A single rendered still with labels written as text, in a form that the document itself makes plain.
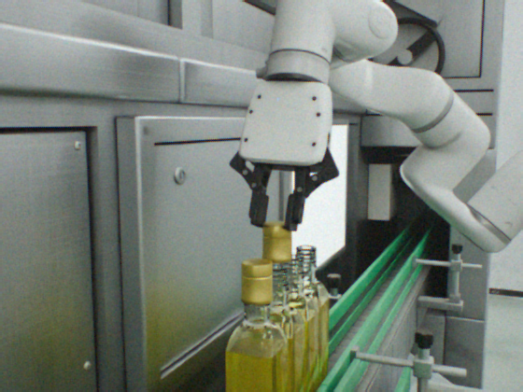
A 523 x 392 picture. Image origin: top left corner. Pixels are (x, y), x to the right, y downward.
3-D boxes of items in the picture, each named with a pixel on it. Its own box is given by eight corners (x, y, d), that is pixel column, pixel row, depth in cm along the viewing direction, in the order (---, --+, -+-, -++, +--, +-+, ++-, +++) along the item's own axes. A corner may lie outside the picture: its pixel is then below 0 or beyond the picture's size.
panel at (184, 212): (335, 249, 148) (337, 119, 143) (346, 250, 147) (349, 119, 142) (125, 410, 65) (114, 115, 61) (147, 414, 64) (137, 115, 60)
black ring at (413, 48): (369, 97, 164) (371, 21, 161) (445, 96, 156) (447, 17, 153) (365, 96, 160) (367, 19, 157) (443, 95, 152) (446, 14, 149)
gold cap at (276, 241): (269, 255, 69) (269, 219, 68) (296, 258, 68) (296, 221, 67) (257, 261, 66) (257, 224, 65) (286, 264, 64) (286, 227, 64)
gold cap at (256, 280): (252, 307, 59) (251, 267, 59) (234, 299, 62) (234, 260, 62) (279, 301, 61) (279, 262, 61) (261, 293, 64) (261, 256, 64)
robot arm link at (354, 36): (355, 24, 79) (408, 4, 71) (345, 96, 77) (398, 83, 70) (269, -21, 70) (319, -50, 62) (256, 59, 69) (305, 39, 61)
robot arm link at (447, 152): (501, 111, 71) (420, 200, 73) (574, 193, 81) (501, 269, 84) (431, 77, 85) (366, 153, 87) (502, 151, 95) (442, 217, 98)
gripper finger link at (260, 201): (239, 165, 66) (230, 221, 65) (264, 167, 65) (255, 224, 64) (248, 172, 69) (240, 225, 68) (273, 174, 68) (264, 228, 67)
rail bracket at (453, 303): (411, 320, 150) (415, 238, 147) (478, 329, 143) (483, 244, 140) (408, 327, 145) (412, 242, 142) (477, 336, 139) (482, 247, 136)
